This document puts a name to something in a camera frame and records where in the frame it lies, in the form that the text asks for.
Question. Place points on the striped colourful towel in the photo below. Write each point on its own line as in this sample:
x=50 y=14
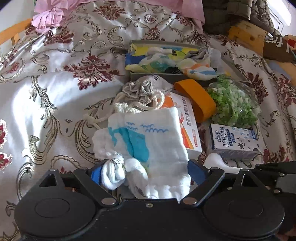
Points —
x=171 y=60

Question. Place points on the white blue whale cloth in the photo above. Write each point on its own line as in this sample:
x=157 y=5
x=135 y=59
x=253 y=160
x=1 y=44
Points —
x=155 y=158

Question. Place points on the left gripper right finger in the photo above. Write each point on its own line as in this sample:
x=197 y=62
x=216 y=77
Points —
x=197 y=172

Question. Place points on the white patterned sock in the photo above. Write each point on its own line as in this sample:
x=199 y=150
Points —
x=113 y=172

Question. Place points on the brown printed cloth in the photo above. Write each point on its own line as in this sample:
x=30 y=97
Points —
x=280 y=48

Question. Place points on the wooden bed rail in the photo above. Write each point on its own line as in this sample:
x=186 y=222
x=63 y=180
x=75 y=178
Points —
x=12 y=33

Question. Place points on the orange white medicine box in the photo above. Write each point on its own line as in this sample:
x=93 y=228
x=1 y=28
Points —
x=189 y=129

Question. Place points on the bag of green pieces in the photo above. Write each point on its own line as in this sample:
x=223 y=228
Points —
x=236 y=104

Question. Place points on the pink hanging sheet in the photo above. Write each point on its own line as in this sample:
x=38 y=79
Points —
x=53 y=13

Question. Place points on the grey sock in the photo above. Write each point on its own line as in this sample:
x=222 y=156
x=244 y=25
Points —
x=198 y=55

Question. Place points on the grey drawstring pouch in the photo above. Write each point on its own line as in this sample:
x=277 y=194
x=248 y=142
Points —
x=145 y=94

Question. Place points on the white blue milk carton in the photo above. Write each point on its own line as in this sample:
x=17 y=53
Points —
x=232 y=142

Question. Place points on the orange band roll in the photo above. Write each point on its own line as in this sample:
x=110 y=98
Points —
x=202 y=103

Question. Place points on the wooden bunk bed frame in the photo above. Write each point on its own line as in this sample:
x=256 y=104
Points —
x=248 y=35

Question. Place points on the floral satin bed cover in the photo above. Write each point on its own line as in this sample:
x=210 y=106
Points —
x=48 y=83

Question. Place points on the grey tray with yellow picture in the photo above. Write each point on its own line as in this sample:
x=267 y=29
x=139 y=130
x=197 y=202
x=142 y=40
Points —
x=224 y=66

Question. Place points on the brown quilted jacket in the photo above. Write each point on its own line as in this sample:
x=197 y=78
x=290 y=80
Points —
x=221 y=15

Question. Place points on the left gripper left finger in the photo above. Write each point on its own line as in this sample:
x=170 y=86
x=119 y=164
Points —
x=95 y=173

